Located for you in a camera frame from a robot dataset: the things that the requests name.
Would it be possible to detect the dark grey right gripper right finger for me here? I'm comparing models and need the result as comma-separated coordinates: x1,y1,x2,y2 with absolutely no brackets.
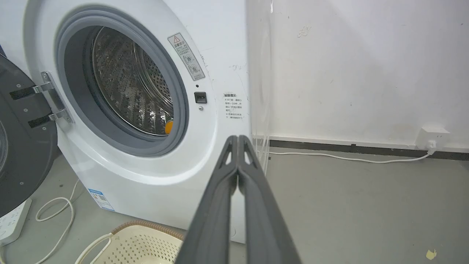
238,135,302,264

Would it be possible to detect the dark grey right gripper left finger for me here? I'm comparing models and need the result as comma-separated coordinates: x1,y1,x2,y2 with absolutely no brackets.
175,135,239,264

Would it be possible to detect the cream perforated laundry basket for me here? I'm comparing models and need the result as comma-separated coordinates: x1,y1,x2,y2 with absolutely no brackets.
75,220,185,264

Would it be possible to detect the white front-load washing machine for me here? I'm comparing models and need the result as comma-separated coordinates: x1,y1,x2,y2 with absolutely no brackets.
23,0,272,244

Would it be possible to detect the dark grey washing machine door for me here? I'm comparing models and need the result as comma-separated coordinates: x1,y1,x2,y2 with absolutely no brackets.
0,53,61,217

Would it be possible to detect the white power strip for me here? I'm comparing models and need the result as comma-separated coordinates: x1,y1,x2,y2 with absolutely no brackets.
0,198,33,246

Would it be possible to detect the white washing machine power cable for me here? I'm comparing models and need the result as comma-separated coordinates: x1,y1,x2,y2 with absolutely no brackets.
265,145,436,164

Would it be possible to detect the white power strip cable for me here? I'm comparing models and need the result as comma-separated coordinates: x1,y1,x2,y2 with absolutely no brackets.
0,179,82,264

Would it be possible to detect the white wall socket box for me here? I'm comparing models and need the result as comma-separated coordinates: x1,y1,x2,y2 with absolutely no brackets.
415,125,450,150

